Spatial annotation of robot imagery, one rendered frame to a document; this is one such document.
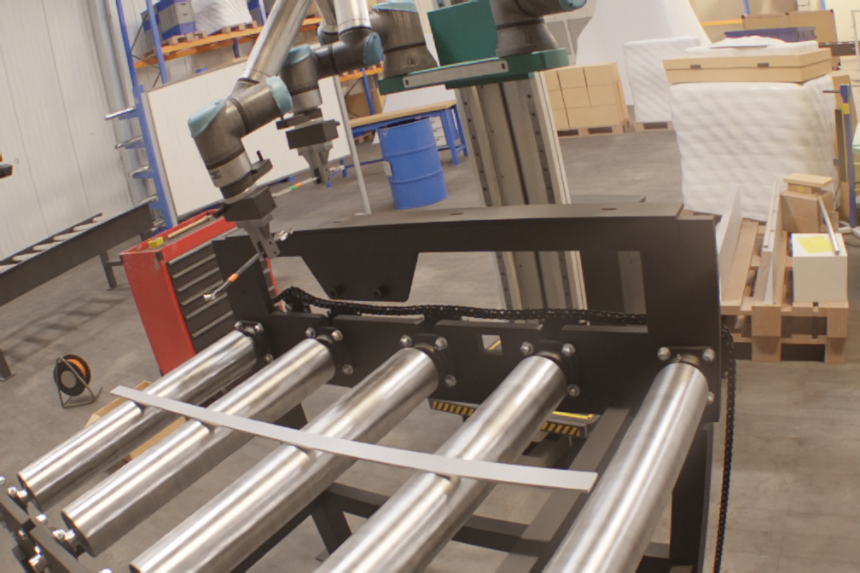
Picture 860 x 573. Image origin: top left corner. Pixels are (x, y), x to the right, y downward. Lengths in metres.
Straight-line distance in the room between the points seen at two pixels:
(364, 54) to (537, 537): 1.18
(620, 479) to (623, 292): 1.53
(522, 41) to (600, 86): 7.56
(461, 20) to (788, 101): 2.58
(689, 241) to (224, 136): 0.89
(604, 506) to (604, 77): 8.74
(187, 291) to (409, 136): 3.86
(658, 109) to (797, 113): 5.36
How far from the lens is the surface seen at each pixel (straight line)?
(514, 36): 1.91
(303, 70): 1.58
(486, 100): 2.30
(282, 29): 1.51
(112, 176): 12.27
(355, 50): 1.66
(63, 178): 11.82
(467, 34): 2.19
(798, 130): 4.27
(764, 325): 2.92
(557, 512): 1.08
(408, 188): 6.87
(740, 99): 4.37
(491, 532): 1.75
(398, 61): 2.18
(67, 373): 4.51
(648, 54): 9.34
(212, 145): 1.30
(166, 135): 5.85
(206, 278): 3.52
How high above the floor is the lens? 1.49
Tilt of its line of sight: 19 degrees down
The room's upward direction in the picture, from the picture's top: 13 degrees counter-clockwise
